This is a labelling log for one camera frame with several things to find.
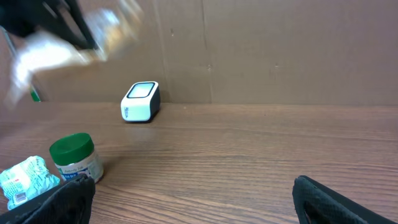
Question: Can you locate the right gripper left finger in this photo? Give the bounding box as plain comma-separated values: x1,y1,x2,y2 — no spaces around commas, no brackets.
1,174,96,224

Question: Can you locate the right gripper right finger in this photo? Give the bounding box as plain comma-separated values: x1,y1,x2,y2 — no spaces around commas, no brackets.
292,175,396,224

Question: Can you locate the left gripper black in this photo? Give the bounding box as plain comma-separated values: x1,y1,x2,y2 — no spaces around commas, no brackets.
1,0,96,49

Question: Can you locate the brown white snack bag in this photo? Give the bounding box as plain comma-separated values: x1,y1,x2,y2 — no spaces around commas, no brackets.
1,0,144,108

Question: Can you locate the green lid jar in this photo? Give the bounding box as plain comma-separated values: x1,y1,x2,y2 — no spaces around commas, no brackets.
49,133,104,183

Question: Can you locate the teal snack packet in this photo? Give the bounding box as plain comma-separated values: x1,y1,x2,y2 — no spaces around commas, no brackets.
1,156,60,210

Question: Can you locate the white barcode scanner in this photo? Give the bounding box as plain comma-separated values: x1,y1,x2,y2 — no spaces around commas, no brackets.
121,81,160,123

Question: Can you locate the green white pole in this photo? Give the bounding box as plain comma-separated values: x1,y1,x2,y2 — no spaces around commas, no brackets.
30,86,41,102

